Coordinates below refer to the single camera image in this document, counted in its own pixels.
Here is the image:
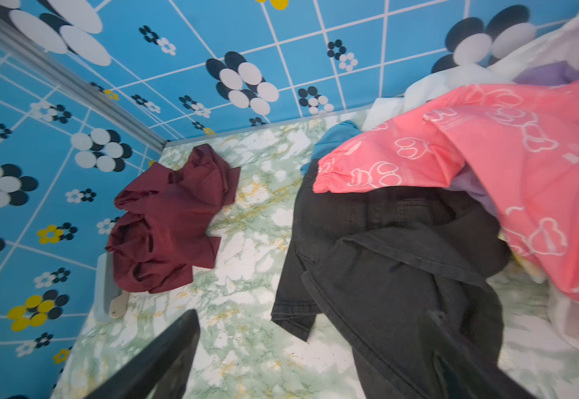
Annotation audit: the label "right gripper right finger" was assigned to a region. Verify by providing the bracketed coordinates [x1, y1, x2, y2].
[419, 311, 533, 399]

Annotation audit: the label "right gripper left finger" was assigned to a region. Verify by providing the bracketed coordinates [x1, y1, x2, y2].
[88, 309, 201, 399]

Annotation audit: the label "maroon cloth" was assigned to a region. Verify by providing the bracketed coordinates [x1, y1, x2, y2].
[106, 144, 241, 294]

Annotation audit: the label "pink patterned cloth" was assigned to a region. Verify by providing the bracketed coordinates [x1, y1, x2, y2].
[313, 80, 579, 304]

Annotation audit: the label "teal cloth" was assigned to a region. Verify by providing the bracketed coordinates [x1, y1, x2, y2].
[300, 120, 362, 176]

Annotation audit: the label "purple cloth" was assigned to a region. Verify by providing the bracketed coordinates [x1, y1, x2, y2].
[513, 61, 579, 86]

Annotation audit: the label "white cloth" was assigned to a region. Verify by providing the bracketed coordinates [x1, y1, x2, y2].
[361, 14, 579, 131]

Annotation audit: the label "white plastic tool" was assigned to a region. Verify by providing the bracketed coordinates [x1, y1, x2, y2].
[93, 252, 129, 324]

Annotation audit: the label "dark grey jeans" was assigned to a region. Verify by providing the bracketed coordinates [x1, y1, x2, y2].
[271, 161, 510, 398]

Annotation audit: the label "left aluminium corner post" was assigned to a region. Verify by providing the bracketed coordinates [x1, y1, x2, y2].
[0, 19, 166, 151]

